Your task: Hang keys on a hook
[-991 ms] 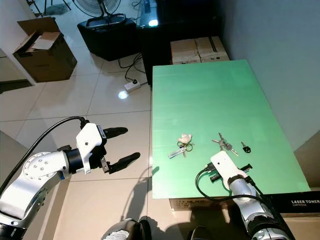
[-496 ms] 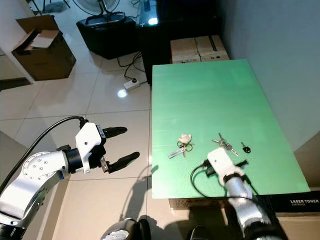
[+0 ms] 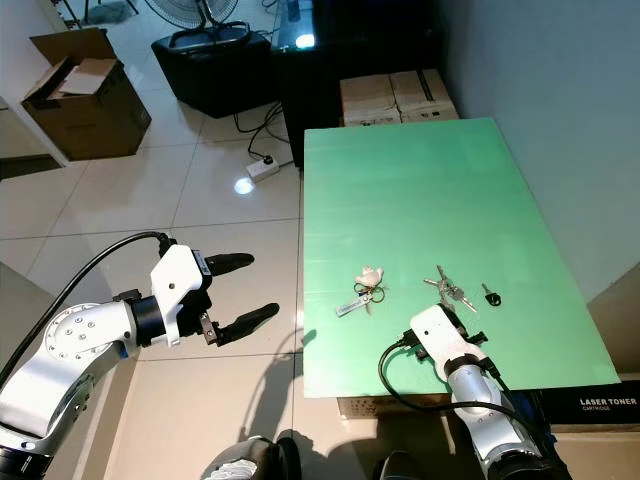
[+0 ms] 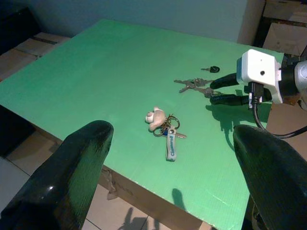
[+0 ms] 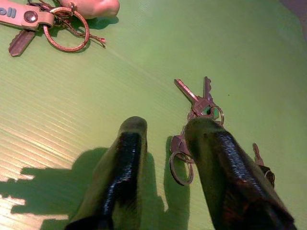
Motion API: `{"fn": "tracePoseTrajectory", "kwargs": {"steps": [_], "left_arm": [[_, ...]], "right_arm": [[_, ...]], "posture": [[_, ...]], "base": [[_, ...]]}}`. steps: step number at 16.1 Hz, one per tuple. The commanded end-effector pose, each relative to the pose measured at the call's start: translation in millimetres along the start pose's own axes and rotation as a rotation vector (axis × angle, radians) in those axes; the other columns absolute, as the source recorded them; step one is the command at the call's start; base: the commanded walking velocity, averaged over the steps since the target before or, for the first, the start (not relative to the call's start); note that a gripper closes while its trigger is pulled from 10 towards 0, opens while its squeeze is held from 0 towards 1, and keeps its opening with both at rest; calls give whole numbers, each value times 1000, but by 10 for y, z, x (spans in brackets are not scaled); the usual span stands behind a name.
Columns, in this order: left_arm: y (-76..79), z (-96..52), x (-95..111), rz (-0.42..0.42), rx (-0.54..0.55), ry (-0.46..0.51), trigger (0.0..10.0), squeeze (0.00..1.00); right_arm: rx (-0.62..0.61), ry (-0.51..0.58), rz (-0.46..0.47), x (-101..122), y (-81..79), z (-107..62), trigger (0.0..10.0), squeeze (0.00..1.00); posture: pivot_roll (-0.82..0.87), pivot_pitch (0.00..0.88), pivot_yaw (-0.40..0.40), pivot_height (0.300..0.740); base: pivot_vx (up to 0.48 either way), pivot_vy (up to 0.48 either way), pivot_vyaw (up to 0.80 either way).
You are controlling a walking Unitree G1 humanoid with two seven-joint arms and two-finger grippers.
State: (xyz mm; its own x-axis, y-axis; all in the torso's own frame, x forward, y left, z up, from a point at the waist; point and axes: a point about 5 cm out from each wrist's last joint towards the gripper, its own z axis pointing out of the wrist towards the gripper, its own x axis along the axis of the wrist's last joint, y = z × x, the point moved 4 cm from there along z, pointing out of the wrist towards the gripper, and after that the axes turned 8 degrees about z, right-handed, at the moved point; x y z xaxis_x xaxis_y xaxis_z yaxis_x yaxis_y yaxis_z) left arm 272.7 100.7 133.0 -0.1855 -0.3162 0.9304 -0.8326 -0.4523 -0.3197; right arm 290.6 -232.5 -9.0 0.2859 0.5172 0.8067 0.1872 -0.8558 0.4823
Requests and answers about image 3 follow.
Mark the black laser toner box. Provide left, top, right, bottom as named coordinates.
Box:
left=528, top=384, right=640, bottom=434

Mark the robot leg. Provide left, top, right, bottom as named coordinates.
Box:
left=369, top=451, right=432, bottom=480
left=204, top=434, right=302, bottom=480

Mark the open brown cardboard box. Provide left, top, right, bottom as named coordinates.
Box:
left=21, top=27, right=154, bottom=164

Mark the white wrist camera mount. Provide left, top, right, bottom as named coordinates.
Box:
left=149, top=243, right=214, bottom=347
left=409, top=304, right=478, bottom=367

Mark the white power strip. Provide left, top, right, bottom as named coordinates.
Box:
left=245, top=154, right=282, bottom=182

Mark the robot left leg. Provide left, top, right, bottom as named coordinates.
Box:
left=204, top=434, right=302, bottom=480

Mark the black car key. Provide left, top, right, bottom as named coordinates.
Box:
left=479, top=282, right=504, bottom=307

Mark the black speaker box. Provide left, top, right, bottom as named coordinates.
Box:
left=149, top=28, right=274, bottom=120

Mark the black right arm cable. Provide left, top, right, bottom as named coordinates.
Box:
left=377, top=338, right=551, bottom=441

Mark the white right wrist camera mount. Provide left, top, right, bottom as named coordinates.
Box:
left=409, top=304, right=478, bottom=367

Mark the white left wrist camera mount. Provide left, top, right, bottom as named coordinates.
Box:
left=149, top=243, right=214, bottom=347

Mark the robot right leg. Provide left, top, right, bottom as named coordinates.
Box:
left=369, top=451, right=432, bottom=480

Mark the black floor fan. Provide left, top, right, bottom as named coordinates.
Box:
left=142, top=0, right=242, bottom=51

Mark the black cabinet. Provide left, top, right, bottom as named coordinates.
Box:
left=269, top=0, right=447, bottom=170

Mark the white carton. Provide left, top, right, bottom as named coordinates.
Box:
left=390, top=67, right=460, bottom=124
left=339, top=74, right=403, bottom=127

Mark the beige cardboard support box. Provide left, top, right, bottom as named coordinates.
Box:
left=334, top=394, right=461, bottom=422

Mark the black power strip cable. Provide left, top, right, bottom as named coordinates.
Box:
left=234, top=98, right=293, bottom=161

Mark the keychain with white charm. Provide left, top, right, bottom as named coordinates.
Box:
left=335, top=265, right=392, bottom=319

